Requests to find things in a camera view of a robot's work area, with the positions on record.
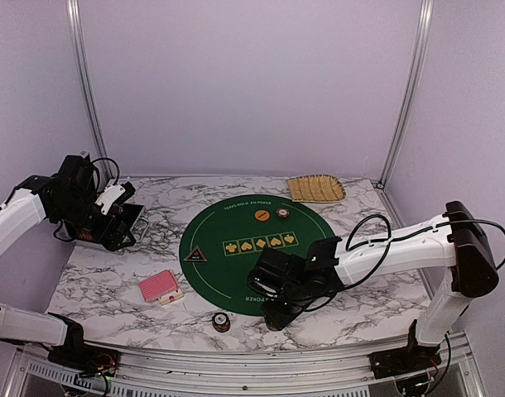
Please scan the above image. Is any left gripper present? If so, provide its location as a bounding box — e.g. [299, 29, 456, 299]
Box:
[53, 194, 135, 251]

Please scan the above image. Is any orange chip stack top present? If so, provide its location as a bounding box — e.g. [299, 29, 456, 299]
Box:
[277, 208, 291, 219]

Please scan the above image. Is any orange big blind button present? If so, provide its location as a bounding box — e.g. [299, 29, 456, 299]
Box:
[254, 209, 271, 222]

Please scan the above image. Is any triangular all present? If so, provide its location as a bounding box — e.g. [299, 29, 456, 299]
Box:
[184, 246, 208, 262]

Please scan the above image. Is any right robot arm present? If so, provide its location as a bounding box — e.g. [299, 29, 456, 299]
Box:
[248, 201, 499, 371]

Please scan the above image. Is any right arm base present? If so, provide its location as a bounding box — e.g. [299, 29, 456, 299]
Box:
[368, 346, 442, 379]

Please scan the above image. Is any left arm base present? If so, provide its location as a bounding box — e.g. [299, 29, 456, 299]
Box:
[48, 345, 120, 377]

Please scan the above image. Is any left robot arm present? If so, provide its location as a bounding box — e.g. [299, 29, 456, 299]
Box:
[0, 175, 136, 368]

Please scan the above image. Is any red playing card deck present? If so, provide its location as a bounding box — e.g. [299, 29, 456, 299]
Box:
[138, 270, 179, 302]

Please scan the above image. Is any brown poker chip stack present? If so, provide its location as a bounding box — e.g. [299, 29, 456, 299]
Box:
[212, 312, 231, 333]

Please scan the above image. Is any round green poker mat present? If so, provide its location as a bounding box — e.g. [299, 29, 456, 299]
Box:
[179, 194, 334, 317]

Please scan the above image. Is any gold card deck box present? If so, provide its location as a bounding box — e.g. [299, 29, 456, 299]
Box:
[158, 289, 184, 306]

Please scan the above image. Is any woven bamboo tray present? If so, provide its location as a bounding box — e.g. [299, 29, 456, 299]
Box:
[286, 175, 346, 203]

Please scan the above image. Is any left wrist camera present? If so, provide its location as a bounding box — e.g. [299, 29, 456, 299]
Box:
[95, 182, 136, 215]

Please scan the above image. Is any front aluminium rail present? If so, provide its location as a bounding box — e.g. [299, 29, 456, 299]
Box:
[1, 332, 488, 396]

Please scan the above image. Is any left aluminium frame post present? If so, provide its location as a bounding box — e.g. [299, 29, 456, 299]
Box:
[66, 0, 108, 157]

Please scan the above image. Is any aluminium frame post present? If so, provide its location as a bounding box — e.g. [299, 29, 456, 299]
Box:
[376, 0, 435, 189]
[66, 0, 108, 157]

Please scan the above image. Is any right aluminium frame post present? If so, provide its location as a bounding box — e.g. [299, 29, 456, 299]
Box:
[376, 0, 435, 189]

